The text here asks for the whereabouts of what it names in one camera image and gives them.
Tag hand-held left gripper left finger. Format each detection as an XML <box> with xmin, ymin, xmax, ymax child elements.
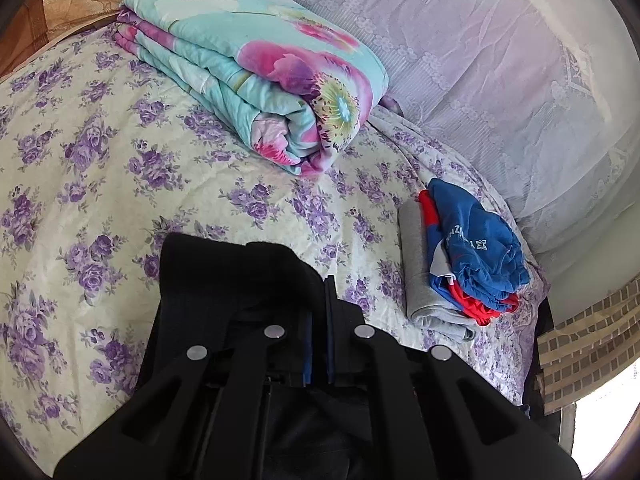
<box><xmin>52</xmin><ymin>305</ymin><xmax>317</xmax><ymax>480</ymax></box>

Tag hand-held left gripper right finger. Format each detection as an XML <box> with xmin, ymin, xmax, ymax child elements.
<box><xmin>324</xmin><ymin>275</ymin><xmax>583</xmax><ymax>480</ymax></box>

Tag black pants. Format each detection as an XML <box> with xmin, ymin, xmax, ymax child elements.
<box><xmin>134</xmin><ymin>232</ymin><xmax>436</xmax><ymax>480</ymax></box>

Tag folded blue garment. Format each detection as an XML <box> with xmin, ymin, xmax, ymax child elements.
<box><xmin>427</xmin><ymin>178</ymin><xmax>531</xmax><ymax>311</ymax></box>

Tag beige tile-pattern curtain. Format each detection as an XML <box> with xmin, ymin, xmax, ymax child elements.
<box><xmin>534</xmin><ymin>275</ymin><xmax>640</xmax><ymax>416</ymax></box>

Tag purple floral bed sheet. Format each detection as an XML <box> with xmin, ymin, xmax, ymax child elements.
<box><xmin>0</xmin><ymin>25</ymin><xmax>551</xmax><ymax>480</ymax></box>

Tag folded turquoise floral quilt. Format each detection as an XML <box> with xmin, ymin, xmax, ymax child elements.
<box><xmin>114</xmin><ymin>0</ymin><xmax>390</xmax><ymax>177</ymax></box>

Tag lavender lace curtain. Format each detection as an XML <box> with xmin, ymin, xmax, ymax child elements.
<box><xmin>190</xmin><ymin>0</ymin><xmax>640</xmax><ymax>306</ymax></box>

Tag brown floral pillow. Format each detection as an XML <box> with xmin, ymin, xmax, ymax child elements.
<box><xmin>0</xmin><ymin>0</ymin><xmax>213</xmax><ymax>78</ymax></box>

